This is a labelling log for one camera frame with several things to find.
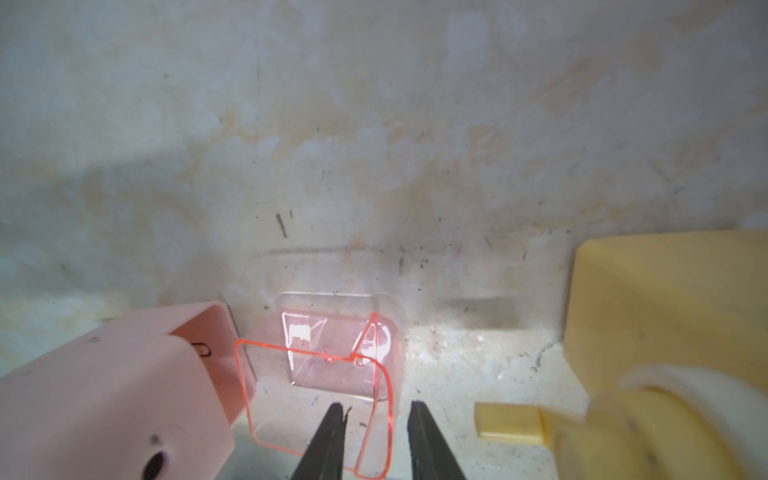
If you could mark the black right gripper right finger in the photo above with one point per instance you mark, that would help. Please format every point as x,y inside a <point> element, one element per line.
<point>431,457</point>

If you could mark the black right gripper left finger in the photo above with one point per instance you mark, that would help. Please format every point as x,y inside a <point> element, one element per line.
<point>324,457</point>

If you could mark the pink pencil sharpener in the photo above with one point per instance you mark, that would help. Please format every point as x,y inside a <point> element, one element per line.
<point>152,394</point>

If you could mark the pink transparent sharpener tray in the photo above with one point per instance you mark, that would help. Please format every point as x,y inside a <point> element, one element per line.
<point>316,349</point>

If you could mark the yellow sharpener top row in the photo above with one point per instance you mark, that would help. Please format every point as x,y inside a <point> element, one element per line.
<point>667,333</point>

